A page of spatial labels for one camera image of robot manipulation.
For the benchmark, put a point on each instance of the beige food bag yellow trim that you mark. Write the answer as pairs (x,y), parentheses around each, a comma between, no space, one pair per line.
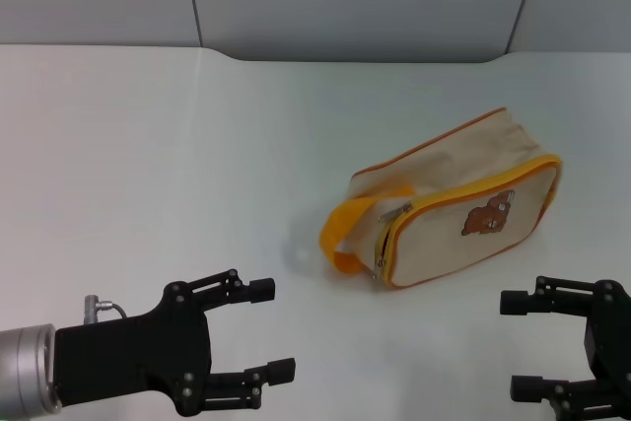
(443,253)

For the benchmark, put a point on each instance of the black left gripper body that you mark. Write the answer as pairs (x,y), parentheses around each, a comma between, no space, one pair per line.
(138,352)

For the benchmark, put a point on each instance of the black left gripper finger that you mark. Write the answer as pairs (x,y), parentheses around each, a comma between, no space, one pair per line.
(236,290)
(246,379)

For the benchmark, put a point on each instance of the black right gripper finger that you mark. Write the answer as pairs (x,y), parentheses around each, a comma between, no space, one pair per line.
(547,390)
(542,299)

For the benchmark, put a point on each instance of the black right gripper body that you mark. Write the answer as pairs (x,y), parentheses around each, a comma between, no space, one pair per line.
(611,342)

